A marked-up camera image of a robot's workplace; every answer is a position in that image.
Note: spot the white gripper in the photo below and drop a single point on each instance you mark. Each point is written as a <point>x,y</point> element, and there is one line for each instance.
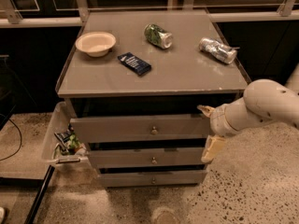
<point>219,121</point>

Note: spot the grey top drawer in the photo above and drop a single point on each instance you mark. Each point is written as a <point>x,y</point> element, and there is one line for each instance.
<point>140,128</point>

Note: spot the grey drawer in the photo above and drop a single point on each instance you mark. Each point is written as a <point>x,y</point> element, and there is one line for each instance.
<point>150,157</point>
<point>140,128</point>
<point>153,178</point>

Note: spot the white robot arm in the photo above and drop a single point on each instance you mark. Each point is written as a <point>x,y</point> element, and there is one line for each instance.
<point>264,101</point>

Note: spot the grey middle drawer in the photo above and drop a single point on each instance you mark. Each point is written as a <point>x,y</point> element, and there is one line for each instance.
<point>150,157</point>

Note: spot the grey bottom drawer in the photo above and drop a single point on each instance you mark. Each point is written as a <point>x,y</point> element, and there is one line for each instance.
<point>153,178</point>

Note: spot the grey drawer cabinet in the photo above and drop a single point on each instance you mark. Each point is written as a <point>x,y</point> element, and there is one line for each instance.
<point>181,78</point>

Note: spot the crushed silver can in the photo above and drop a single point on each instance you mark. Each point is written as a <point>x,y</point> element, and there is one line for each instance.
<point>218,50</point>

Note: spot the dark blue snack packet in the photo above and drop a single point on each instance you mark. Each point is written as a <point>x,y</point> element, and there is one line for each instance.
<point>134,63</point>

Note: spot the green soda can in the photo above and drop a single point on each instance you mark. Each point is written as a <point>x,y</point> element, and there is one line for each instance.
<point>158,36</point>

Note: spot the white paper bowl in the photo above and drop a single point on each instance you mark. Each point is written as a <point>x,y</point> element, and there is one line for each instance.
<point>96,44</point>

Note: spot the snack packets in bin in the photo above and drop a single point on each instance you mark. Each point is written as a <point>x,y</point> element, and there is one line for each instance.
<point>68,144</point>

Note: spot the clear plastic bin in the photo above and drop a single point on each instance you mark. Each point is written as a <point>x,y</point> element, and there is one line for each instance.
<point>59,122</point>

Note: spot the black pole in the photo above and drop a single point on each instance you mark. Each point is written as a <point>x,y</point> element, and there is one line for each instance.
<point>40,195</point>

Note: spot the metal railing frame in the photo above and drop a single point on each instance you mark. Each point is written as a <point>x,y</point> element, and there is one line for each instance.
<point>38,13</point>

